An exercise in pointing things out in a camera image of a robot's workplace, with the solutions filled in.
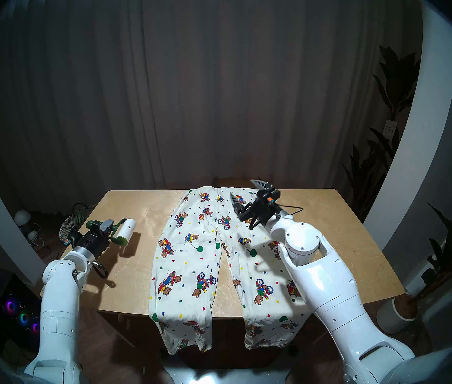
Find black computer with rgb fans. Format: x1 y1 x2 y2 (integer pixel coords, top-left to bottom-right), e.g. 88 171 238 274
0 263 47 352

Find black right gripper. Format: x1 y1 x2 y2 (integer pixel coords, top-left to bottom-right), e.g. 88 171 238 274
230 179 282 230

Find tall dark leafy plant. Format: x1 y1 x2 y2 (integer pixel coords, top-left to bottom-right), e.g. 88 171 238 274
342 45 421 222

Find green handled lint roller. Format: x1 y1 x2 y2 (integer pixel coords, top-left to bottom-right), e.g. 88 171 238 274
86 218 138 246

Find white bear print pants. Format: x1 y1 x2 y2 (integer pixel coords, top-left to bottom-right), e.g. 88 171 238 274
148 186 310 355

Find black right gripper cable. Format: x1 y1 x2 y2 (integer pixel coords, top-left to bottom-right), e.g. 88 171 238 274
276 203 304 218

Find grey robot torso base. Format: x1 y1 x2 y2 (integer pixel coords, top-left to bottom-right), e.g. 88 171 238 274
166 363 290 384

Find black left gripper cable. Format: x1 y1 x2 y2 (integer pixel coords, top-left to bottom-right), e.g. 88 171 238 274
90 260 110 280

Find potted plant in white pot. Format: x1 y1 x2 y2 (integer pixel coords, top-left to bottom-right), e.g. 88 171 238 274
377 138 452 335

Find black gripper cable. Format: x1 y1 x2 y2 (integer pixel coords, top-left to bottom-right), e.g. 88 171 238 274
276 203 304 218
90 260 110 280

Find woven basket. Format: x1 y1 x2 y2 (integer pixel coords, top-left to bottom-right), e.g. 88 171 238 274
59 203 91 242

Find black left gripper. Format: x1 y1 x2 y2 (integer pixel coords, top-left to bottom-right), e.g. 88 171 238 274
65 219 115 259

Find grey pleated curtain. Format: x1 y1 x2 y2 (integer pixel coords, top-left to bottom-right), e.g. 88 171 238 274
0 0 422 212

